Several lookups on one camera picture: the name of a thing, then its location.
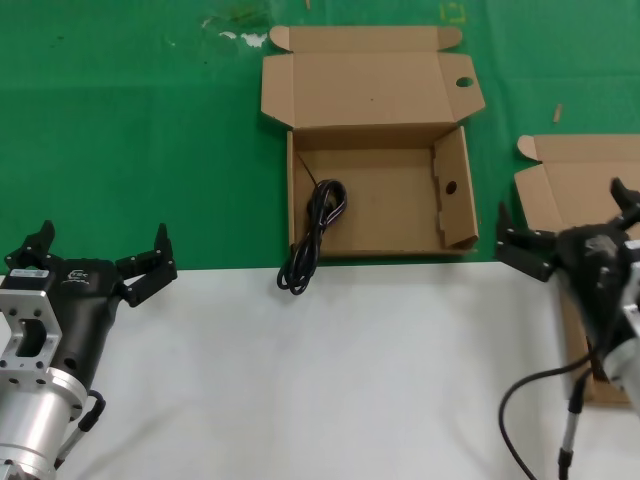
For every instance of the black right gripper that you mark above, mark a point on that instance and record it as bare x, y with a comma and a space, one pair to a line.
595, 280

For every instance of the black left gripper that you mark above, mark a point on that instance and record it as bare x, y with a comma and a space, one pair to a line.
82, 310

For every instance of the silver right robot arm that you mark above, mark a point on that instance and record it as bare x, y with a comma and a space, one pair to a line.
627, 372

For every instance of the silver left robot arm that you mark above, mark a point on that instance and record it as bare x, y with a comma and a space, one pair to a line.
30, 420

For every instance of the open cardboard box with parts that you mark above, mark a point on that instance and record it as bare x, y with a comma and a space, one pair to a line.
575, 190

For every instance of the empty open cardboard box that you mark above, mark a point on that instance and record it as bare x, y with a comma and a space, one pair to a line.
390, 200

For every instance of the small cardboard scrap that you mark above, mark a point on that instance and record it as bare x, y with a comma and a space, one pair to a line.
557, 114

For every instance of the green table mat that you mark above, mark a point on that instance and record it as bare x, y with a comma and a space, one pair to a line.
125, 125

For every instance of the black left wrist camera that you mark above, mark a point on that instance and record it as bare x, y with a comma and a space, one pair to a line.
30, 280

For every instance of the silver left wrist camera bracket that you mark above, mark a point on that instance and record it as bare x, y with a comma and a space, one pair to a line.
42, 310

